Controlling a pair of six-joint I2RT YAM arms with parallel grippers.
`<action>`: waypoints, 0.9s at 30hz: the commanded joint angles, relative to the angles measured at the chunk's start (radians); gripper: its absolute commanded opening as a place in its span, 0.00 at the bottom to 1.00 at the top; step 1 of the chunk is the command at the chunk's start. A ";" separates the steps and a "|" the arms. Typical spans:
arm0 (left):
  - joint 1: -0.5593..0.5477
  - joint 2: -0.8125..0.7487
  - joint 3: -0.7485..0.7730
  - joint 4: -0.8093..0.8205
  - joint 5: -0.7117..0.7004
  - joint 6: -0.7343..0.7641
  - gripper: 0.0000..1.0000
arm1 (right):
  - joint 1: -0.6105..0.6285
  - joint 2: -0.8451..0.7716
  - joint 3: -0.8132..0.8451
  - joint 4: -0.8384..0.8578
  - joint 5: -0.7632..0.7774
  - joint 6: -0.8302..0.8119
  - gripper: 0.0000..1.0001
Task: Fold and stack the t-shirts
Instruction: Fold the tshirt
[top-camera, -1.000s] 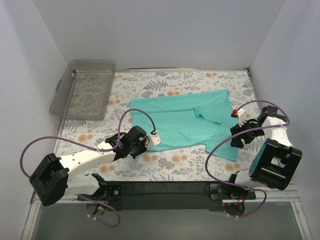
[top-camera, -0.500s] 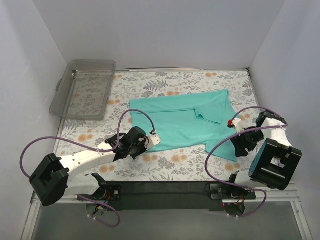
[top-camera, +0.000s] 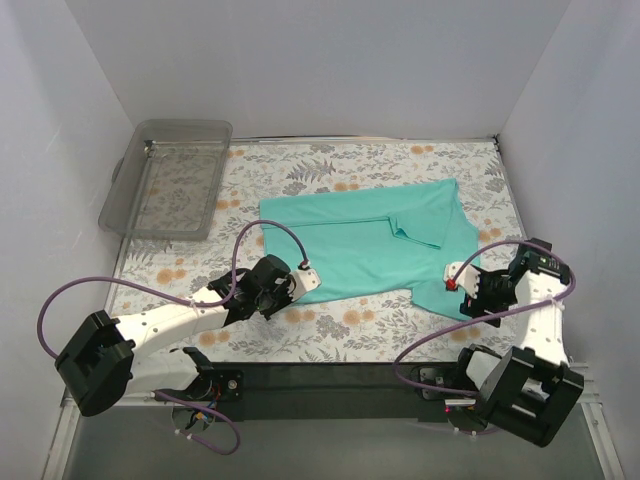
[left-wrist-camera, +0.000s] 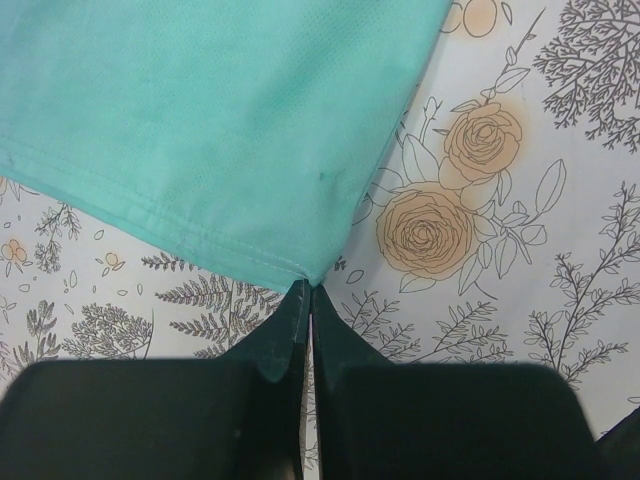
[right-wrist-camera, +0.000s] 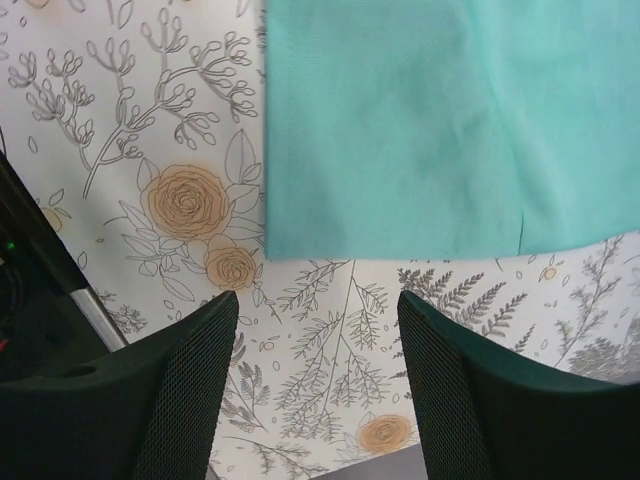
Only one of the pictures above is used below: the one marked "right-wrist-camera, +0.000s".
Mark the aluminium frame rail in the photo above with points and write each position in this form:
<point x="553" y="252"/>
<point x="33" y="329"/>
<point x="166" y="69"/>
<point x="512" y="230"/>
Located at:
<point x="98" y="317"/>

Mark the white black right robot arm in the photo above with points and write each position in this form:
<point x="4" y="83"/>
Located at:
<point x="43" y="332"/>

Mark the floral patterned table mat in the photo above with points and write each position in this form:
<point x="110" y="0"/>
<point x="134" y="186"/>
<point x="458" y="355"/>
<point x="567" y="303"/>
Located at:
<point x="137" y="128"/>

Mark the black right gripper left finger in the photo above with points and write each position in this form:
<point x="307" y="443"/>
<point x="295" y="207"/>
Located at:
<point x="146" y="411"/>

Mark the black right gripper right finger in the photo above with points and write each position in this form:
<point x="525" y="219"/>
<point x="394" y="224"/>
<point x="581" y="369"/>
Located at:
<point x="486" y="412"/>

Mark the teal t shirt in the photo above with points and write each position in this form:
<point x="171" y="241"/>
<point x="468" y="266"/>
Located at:
<point x="449" y="129"/>

